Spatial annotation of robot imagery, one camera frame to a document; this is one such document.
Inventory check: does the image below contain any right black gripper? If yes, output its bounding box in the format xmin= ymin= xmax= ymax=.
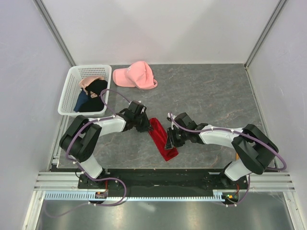
xmin=165 ymin=126 xmax=188 ymax=150

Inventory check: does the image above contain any red cloth napkin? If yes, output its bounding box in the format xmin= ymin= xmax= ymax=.
xmin=149 ymin=118 xmax=178 ymax=161

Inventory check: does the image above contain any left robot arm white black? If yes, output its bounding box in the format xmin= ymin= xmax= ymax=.
xmin=59 ymin=101 xmax=151 ymax=188

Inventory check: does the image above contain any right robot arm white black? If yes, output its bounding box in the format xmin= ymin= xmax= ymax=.
xmin=165 ymin=113 xmax=279 ymax=189

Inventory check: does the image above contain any black cloth in basket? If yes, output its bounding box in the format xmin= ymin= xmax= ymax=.
xmin=78 ymin=80 xmax=108 ymax=113

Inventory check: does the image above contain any pink baseball cap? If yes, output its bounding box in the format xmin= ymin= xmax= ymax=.
xmin=113 ymin=61 xmax=158 ymax=90

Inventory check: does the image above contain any navy blue cloth in basket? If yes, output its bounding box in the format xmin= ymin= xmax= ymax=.
xmin=73 ymin=91 xmax=88 ymax=112

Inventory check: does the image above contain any pink cloth in basket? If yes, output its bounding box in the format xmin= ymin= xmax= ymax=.
xmin=79 ymin=76 xmax=104 ymax=89

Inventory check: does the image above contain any white plastic basket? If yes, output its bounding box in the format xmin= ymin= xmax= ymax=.
xmin=58 ymin=64 xmax=113 ymax=118

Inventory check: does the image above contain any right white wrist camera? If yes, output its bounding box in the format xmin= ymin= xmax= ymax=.
xmin=167 ymin=112 xmax=176 ymax=126

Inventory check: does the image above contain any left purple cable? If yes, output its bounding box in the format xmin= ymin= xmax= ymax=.
xmin=44 ymin=89 xmax=135 ymax=218

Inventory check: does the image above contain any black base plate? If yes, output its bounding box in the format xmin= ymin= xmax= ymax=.
xmin=78 ymin=169 xmax=248 ymax=196

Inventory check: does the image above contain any light blue cable duct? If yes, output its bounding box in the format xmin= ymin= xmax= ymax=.
xmin=44 ymin=191 xmax=225 ymax=202

